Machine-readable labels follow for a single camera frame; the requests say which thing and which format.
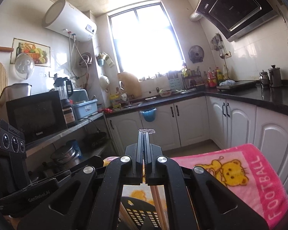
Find wall exhaust fan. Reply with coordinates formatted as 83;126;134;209
188;45;204;63

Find black microwave oven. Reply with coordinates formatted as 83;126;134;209
6;91;67;144

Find wooden cutting board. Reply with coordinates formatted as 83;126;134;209
118;72;142;98

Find white water heater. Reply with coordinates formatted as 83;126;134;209
42;0;97;42

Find black range hood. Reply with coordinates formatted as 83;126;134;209
196;0;278;42

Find blue plastic box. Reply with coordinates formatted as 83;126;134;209
73;99;98;119

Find dark green utensil basket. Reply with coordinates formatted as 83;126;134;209
117;196;161;229

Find fruit picture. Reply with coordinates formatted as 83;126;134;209
10;38;51;67

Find blue hanging bin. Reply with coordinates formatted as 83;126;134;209
140;108;157;122

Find steel kettle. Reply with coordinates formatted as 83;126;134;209
259;71;270;88

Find stacked steel pots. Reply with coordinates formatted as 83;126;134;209
50;145;80;167

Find red sauce bottle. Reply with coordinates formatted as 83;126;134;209
207;68;217;88

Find dark metal canister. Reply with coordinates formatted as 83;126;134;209
268;65;282;88

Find chopsticks pair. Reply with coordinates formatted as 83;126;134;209
150;185;170;229
139;129;156;135
119;203;138;230

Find black blender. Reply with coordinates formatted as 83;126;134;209
54;77;77;128

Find pink cartoon blanket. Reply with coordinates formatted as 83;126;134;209
103;143;288;230

